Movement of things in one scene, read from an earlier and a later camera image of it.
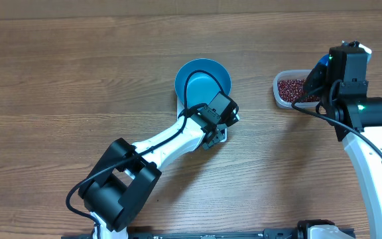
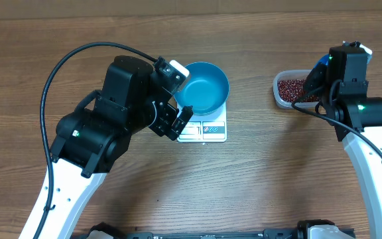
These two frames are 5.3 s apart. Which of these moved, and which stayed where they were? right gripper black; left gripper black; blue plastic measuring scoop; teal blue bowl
Moved: left gripper black
Stayed: teal blue bowl; right gripper black; blue plastic measuring scoop
